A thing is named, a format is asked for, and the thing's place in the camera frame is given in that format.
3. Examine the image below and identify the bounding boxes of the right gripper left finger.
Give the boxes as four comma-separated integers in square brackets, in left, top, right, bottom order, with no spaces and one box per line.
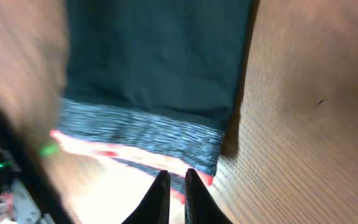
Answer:
[122,170,170,224]

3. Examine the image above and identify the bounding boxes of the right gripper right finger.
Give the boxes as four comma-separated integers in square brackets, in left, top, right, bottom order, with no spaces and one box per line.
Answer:
[185,169,232,224]

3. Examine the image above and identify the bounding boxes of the black leggings with red waistband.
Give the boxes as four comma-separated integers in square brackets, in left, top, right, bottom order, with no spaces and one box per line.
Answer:
[52,0,250,197]

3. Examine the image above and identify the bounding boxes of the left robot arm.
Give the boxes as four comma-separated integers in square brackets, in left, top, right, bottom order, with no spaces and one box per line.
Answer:
[0,114,73,224]

